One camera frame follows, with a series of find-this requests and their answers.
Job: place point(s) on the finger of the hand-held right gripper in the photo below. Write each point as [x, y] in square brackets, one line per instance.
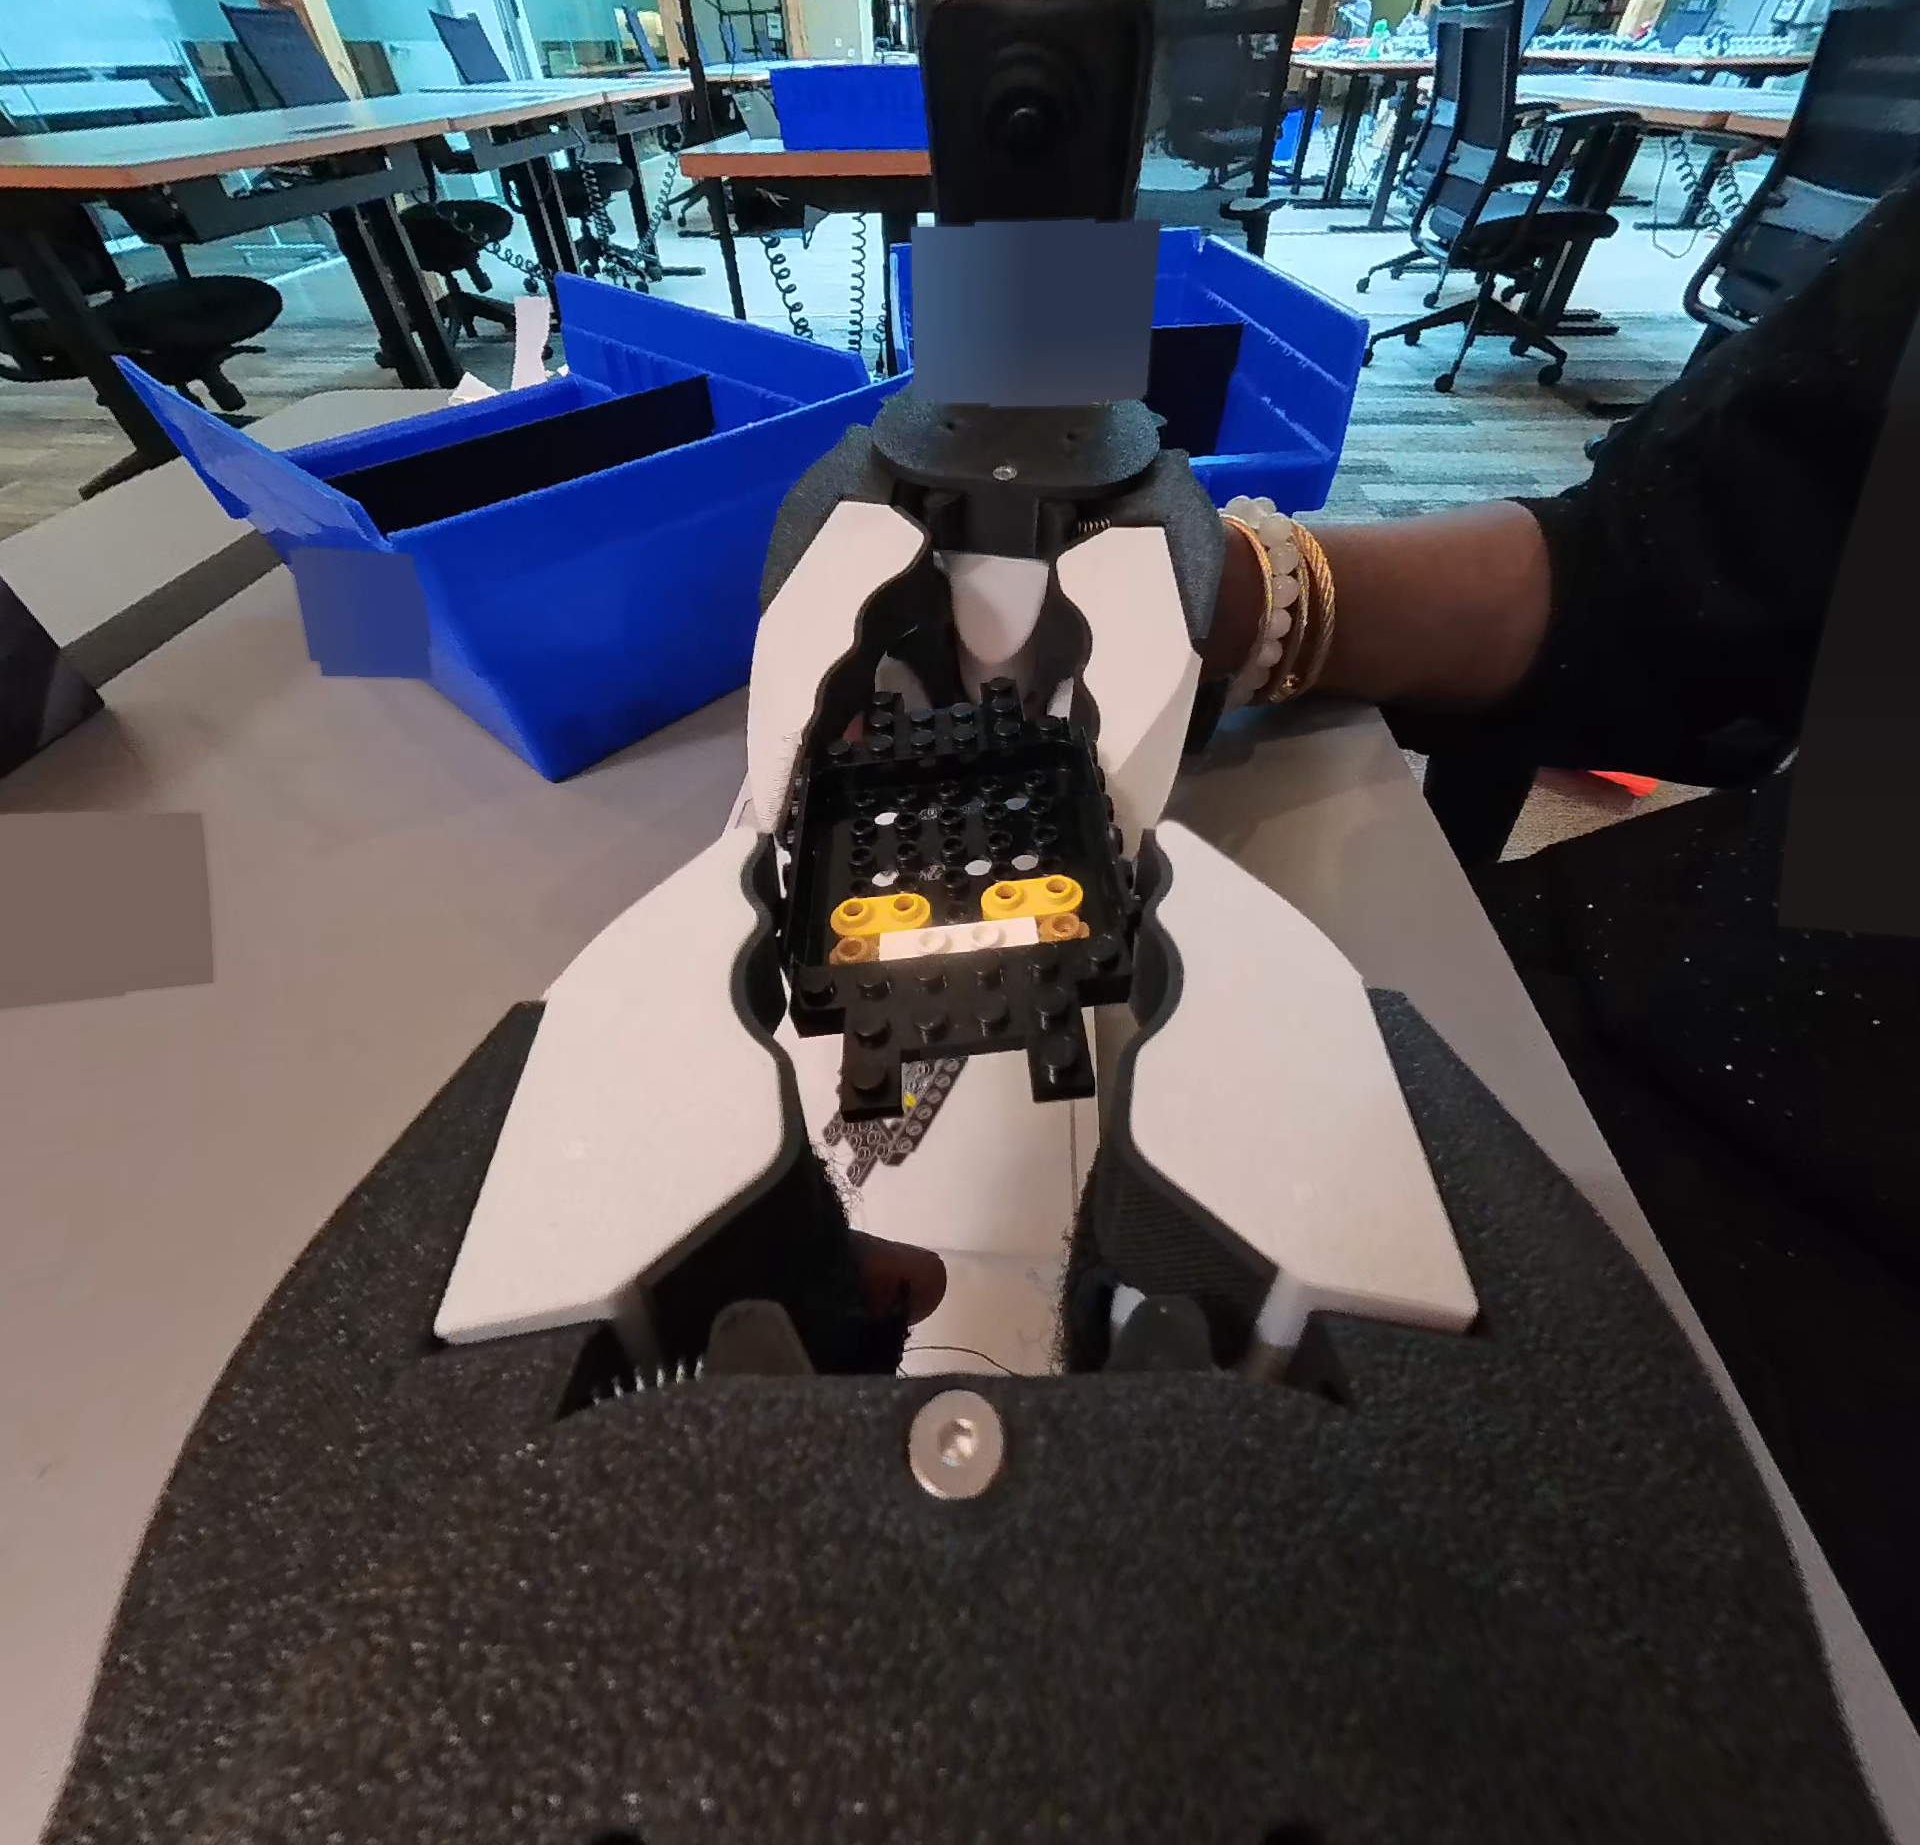
[1147, 647]
[815, 600]

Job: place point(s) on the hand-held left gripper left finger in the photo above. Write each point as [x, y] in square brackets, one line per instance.
[630, 1096]

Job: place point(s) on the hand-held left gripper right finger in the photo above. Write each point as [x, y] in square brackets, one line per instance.
[1276, 1111]

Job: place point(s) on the black toy brick model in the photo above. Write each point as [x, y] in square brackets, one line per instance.
[959, 826]

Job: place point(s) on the person's right forearm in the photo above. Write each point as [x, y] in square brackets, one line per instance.
[1425, 600]

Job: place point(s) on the person's left hand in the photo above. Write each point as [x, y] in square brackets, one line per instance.
[904, 1280]

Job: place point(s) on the gold bangles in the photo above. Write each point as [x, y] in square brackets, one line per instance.
[1317, 600]

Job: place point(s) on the black office chair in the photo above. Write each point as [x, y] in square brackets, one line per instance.
[1802, 197]
[434, 235]
[1515, 212]
[1221, 59]
[167, 309]

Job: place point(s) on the small blue plastic bin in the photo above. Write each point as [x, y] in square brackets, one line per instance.
[839, 114]

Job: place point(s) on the large blue plastic bin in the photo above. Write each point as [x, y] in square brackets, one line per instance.
[600, 600]
[1276, 361]

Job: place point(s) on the wood-edged office desk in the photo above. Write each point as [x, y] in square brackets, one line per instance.
[793, 161]
[225, 144]
[1650, 92]

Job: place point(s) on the white paper label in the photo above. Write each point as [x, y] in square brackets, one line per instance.
[527, 344]

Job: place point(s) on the person's lap in black clothing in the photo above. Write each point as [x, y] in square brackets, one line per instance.
[1682, 1049]

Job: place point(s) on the small orange object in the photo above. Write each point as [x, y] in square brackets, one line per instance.
[1618, 788]

